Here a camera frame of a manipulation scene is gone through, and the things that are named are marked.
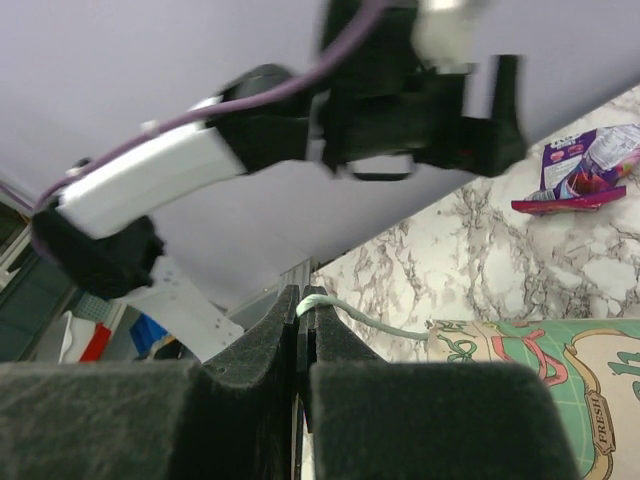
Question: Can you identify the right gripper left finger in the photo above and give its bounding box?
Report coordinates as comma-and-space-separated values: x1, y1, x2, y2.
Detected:
1, 286, 299, 479

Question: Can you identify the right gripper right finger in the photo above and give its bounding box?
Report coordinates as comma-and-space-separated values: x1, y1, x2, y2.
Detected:
297, 284, 586, 480

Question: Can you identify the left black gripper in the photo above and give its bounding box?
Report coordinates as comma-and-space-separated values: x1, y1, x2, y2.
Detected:
319, 55, 528, 178

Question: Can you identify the purple snack packet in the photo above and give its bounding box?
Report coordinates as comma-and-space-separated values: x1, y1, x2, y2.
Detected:
511, 124, 639, 215

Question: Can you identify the green printed paper bag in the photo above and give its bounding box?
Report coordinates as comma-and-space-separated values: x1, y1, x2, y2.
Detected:
294, 293, 640, 480

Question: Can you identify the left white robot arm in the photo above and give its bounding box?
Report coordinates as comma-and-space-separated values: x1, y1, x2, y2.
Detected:
32, 1, 528, 299

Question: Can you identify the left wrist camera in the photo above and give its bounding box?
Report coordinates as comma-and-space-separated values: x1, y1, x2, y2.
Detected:
411, 0, 494, 73

